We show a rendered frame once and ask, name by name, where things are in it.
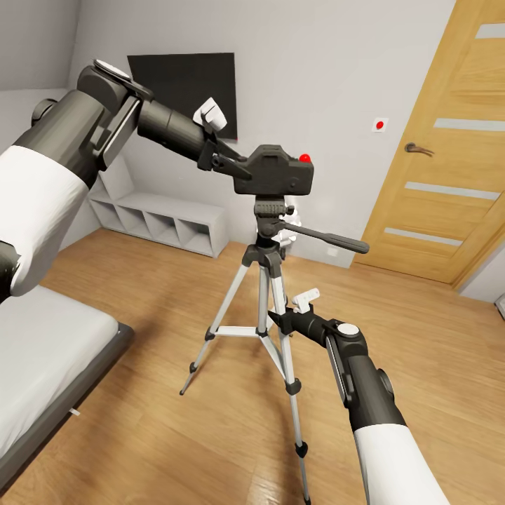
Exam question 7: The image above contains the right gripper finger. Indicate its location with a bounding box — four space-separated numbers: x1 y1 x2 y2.
267 311 281 327

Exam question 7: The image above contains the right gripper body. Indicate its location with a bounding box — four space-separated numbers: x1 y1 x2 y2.
280 302 319 339

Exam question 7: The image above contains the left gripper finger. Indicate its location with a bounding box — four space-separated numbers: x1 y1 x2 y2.
213 137 241 161
206 153 253 180

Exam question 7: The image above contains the camera tripod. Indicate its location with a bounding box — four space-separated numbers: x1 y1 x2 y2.
180 195 370 505

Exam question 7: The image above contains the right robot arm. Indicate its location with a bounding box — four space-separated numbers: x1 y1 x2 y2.
267 288 450 505

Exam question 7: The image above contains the digital camera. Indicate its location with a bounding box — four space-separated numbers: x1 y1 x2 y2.
234 144 314 195

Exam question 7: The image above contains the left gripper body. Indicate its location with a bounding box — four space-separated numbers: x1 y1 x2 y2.
162 109 217 171

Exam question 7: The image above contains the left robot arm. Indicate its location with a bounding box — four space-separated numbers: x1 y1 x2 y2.
0 60 253 304

